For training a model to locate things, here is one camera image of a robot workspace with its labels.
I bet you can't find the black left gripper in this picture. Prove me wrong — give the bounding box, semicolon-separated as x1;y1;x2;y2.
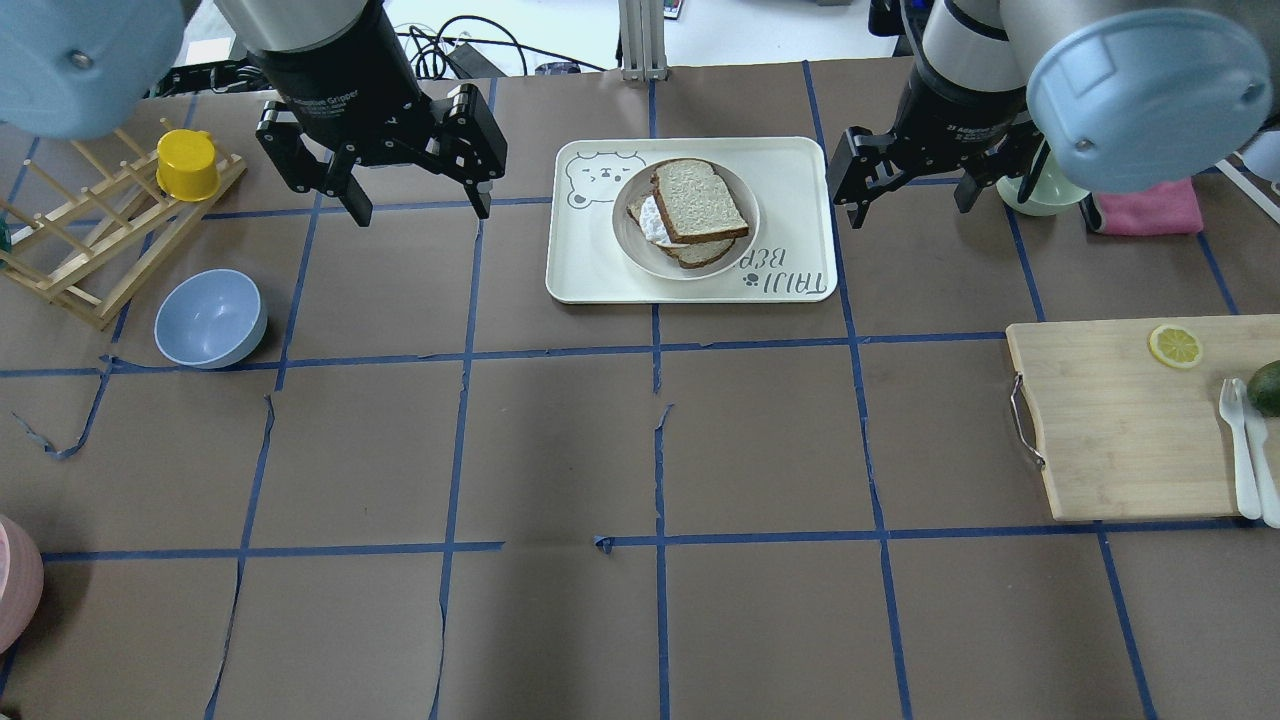
253;20;508;228

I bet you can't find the aluminium frame post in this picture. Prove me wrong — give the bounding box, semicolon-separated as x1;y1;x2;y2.
618;0;669;82

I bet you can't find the white bread slice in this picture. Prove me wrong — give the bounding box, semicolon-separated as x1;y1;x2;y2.
652;158;750;243

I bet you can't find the wooden dish rack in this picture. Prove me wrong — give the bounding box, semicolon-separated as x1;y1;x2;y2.
3;127;247;331

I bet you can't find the avocado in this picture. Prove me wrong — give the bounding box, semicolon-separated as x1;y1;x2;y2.
1245;360;1280;418

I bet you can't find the bread slice under egg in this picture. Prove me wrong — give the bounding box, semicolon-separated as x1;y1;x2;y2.
626;195;737;269

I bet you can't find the fried egg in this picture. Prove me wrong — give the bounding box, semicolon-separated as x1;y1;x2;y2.
628;193;685;249

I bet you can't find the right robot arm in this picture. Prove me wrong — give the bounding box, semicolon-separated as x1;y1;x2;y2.
827;1;1279;228

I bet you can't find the light blue bowl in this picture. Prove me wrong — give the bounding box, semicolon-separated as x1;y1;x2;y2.
154;268;268;370

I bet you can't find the white plastic fork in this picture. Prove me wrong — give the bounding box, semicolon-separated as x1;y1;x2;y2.
1219;378;1262;520

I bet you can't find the white plastic knife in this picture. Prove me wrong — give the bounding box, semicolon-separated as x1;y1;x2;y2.
1234;378;1279;529

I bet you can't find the pink bowl with ice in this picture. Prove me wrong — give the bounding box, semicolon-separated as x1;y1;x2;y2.
1;515;44;653

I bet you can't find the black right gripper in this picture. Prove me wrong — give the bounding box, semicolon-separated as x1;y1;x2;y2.
827;65;1044;231

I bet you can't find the yellow cup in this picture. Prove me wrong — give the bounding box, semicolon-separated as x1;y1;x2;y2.
156;129;221;202

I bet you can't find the wooden cutting board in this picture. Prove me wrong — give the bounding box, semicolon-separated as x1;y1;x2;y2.
1006;314;1279;521

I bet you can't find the pink cloth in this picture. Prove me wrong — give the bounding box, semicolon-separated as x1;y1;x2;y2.
1080;178;1204;237

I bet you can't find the green bowl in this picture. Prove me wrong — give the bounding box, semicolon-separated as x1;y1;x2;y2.
995;152;1091;217

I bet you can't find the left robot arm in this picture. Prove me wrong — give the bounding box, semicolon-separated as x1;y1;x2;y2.
1;1;508;227

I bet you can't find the lemon slice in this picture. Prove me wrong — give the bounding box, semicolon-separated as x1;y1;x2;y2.
1147;323;1204;370

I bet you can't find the cream bear serving tray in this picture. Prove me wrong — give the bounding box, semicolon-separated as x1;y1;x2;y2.
545;137;837;304

